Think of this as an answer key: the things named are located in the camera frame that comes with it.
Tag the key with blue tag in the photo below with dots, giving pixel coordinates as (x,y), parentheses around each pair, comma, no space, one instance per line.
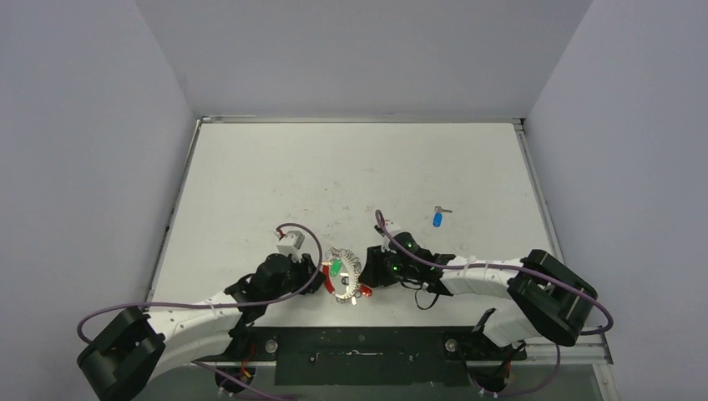
(438,214)

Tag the metal keyring with red handle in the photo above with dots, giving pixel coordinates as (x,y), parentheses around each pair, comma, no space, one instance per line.
(342,269)

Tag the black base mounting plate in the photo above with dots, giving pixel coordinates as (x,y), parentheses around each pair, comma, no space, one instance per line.
(323,356)

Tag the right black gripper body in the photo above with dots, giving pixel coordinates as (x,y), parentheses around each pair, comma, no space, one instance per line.
(371,268)

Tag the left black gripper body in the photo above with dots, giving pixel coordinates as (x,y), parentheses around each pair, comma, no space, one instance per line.
(298,272)

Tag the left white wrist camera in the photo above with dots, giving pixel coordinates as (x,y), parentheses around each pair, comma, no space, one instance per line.
(290,245)

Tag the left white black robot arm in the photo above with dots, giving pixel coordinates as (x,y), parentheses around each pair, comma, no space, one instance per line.
(141,343)

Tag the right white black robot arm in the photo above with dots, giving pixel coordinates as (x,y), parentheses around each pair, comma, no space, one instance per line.
(550,300)

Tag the key with green tag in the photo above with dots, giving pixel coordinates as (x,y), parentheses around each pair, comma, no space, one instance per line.
(335,268)

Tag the aluminium frame rail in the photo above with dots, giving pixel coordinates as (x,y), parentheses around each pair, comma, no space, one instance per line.
(589,350)

